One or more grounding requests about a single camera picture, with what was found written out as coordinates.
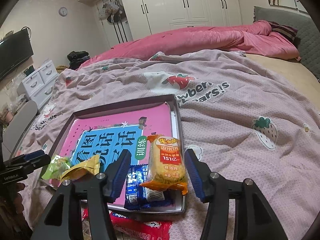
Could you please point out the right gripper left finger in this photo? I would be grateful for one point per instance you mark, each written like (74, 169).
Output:
(61, 218)

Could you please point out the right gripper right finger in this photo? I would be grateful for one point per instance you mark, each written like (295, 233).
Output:
(254, 217)

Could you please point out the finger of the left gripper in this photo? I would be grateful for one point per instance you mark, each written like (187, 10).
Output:
(32, 165)
(27, 157)

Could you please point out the yellow snack wrapper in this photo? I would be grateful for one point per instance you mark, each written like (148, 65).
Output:
(90, 166)

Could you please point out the green snack packet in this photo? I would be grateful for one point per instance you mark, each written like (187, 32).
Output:
(57, 166)

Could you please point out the blue biscuit snack pack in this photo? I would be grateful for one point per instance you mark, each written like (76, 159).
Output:
(138, 197)

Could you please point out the red snack packet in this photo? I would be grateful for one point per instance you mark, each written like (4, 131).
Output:
(140, 230)

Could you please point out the orange cracker snack pack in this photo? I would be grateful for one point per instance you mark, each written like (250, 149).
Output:
(166, 169)

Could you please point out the left hand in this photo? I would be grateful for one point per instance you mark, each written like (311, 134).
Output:
(18, 198)

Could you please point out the grey cardboard box tray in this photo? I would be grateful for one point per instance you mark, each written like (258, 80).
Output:
(135, 103)

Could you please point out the pink and blue book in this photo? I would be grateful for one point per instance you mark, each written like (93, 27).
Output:
(107, 134)

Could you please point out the white drawer cabinet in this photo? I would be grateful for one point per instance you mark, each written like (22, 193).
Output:
(38, 86)

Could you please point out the pink strawberry print blanket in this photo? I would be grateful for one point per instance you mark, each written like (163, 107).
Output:
(243, 120)

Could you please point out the pile of dark clothes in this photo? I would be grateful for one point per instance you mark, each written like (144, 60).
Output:
(76, 58)

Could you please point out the beige bed sheet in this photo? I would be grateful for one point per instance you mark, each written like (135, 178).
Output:
(290, 75)

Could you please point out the door with hanging bags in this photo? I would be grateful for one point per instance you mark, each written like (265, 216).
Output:
(113, 20)

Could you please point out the pink quilt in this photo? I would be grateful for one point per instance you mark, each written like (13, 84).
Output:
(257, 38)

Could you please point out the grey padded headboard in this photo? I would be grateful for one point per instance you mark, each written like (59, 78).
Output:
(298, 29)

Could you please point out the dark striped pillow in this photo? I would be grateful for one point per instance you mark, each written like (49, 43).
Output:
(286, 31)

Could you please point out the white wardrobe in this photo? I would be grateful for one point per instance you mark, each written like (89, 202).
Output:
(146, 17)

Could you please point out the black wall television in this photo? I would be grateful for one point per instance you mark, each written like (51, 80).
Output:
(15, 50)

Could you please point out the round wall clock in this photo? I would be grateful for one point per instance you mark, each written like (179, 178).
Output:
(63, 11)

